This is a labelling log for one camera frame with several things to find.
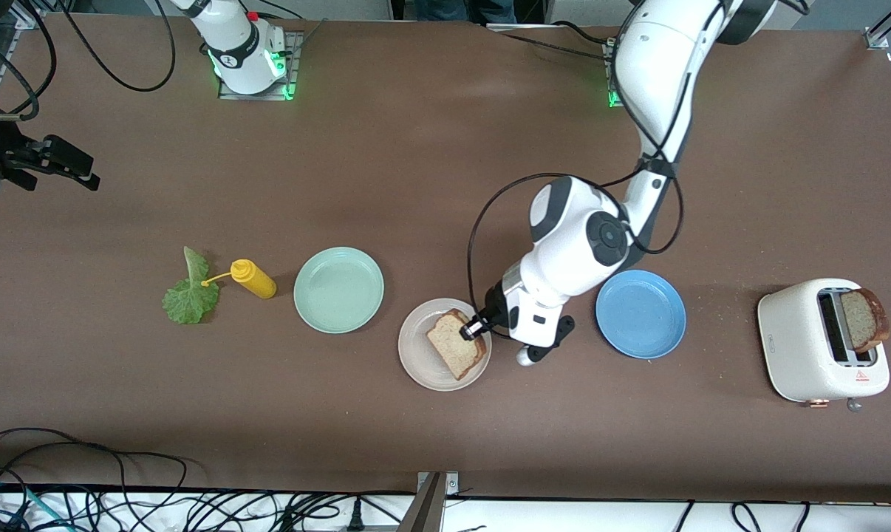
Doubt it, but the brown bread slice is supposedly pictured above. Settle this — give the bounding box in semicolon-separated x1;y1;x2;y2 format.
840;287;891;354
426;308;488;381

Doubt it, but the green lettuce leaf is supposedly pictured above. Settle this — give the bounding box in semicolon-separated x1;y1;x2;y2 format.
162;246;220;325

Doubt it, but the yellow squeeze bottle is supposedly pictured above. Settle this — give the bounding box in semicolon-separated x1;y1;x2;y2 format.
201;259;278;300

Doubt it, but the beige plate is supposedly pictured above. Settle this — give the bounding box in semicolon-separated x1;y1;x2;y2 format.
398;298;493;392

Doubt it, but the blue plate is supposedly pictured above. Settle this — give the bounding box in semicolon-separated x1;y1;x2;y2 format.
595;269;687;360

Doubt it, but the mint green plate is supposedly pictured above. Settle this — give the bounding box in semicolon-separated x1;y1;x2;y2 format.
293;247;385;335

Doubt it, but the white toaster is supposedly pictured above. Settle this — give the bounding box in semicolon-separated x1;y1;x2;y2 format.
757;278;891;409

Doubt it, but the person in blue jeans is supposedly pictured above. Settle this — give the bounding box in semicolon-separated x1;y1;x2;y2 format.
414;0;516;24

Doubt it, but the aluminium corner profile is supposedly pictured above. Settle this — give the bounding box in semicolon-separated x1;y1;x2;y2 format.
863;0;891;51

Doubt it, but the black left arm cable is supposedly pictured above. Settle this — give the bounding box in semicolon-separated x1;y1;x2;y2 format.
623;44;685;256
466;172;638;318

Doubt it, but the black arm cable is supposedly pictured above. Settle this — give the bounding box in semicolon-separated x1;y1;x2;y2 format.
623;44;685;256
0;0;58;123
466;172;638;318
58;0;177;93

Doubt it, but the aluminium table frame rail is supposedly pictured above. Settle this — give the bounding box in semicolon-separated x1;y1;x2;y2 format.
0;11;47;100

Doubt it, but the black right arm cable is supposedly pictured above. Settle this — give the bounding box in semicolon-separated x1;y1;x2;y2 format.
0;0;58;123
58;0;177;93

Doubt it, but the aluminium camera post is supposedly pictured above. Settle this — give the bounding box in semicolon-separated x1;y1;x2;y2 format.
397;471;461;532

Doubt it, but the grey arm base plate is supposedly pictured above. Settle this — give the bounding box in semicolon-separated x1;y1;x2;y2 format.
218;30;304;100
603;41;627;109

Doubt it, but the black base cable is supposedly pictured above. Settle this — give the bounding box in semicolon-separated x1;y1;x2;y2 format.
553;21;620;47
490;30;616;64

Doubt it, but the long black looped cable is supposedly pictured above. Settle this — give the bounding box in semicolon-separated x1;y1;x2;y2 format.
0;427;188;532

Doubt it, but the teal cable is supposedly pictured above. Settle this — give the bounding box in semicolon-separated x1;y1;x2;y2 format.
0;480;58;532

